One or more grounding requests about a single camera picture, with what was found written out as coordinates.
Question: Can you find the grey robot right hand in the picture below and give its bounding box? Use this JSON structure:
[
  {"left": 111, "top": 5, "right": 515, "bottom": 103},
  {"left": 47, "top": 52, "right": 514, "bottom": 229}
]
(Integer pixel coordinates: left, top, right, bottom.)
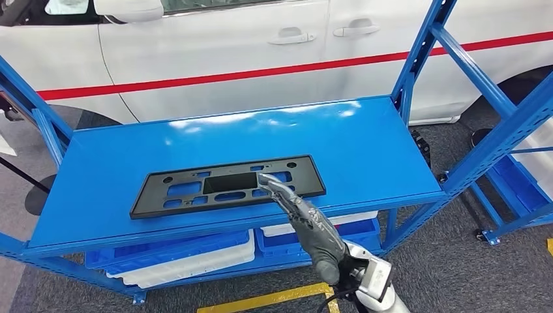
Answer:
[{"left": 257, "top": 172, "right": 350, "bottom": 286}]

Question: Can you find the black plastic licence plate frame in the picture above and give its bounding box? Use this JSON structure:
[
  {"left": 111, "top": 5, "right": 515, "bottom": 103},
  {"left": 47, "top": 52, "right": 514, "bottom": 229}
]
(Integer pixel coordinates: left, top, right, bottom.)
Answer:
[{"left": 129, "top": 155, "right": 327, "bottom": 220}]

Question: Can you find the blue metal shelf rack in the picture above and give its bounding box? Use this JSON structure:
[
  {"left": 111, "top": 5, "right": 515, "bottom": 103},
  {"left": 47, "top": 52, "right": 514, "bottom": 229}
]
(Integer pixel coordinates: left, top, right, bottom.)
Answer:
[{"left": 0, "top": 0, "right": 553, "bottom": 305}]

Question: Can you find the black ribbed wheel part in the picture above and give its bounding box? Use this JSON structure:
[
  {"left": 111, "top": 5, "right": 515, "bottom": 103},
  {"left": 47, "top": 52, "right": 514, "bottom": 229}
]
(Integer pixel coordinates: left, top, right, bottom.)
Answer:
[{"left": 409, "top": 129, "right": 433, "bottom": 170}]

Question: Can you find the white plastic tray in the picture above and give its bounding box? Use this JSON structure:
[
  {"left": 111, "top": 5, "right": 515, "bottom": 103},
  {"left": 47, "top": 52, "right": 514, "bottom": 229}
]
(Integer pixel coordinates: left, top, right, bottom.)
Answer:
[
  {"left": 260, "top": 211, "right": 380, "bottom": 237},
  {"left": 106, "top": 231, "right": 256, "bottom": 290}
]

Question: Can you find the blue plastic bin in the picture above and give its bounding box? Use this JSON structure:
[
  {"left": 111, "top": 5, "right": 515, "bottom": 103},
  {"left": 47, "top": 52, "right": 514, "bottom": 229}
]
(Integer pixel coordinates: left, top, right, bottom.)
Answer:
[
  {"left": 488, "top": 155, "right": 552, "bottom": 217},
  {"left": 254, "top": 218, "right": 382, "bottom": 262}
]

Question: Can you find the blue metal rack with castors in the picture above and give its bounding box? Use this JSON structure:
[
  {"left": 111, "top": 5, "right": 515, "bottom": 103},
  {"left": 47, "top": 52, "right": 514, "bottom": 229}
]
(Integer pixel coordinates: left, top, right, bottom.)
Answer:
[{"left": 468, "top": 147, "right": 553, "bottom": 247}]

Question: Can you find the black round floor base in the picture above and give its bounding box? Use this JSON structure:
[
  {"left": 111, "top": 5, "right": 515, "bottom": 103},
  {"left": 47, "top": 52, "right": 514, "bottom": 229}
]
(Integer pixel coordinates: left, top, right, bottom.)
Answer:
[{"left": 470, "top": 128, "right": 494, "bottom": 149}]

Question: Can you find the white car with red stripe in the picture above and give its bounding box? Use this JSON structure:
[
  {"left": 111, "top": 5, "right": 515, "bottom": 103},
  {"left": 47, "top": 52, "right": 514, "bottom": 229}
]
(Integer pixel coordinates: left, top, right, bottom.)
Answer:
[{"left": 0, "top": 0, "right": 553, "bottom": 130}]

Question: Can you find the black stand with round base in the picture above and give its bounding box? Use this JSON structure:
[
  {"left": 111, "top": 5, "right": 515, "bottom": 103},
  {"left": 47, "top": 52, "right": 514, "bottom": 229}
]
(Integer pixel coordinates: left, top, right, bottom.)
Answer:
[{"left": 0, "top": 156, "right": 58, "bottom": 216}]

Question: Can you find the white sheet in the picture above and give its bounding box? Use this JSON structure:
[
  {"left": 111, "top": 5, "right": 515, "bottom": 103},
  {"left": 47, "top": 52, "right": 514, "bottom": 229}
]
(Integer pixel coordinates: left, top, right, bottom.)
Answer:
[{"left": 0, "top": 134, "right": 18, "bottom": 157}]

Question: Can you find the black camera cable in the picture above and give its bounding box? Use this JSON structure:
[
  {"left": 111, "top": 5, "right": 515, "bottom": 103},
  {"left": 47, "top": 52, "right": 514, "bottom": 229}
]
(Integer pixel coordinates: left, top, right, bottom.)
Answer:
[{"left": 316, "top": 287, "right": 361, "bottom": 313}]

